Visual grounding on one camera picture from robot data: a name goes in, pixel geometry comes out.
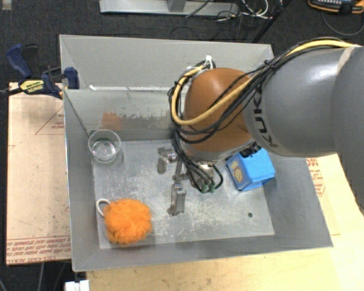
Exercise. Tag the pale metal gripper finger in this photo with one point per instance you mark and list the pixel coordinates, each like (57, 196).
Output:
(177, 202)
(162, 164)

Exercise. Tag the grey metal bin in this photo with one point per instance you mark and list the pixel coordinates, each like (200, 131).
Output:
(200, 223)

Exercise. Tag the blue box with yellow print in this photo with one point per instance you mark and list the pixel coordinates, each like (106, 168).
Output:
(251, 171)

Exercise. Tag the orange mesh bath sponge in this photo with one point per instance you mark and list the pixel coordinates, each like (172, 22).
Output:
(127, 221)

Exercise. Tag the clear glass cup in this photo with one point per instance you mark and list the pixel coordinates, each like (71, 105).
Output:
(104, 145)

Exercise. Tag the brown cardboard board red print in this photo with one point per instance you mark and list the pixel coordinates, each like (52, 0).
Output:
(36, 174)

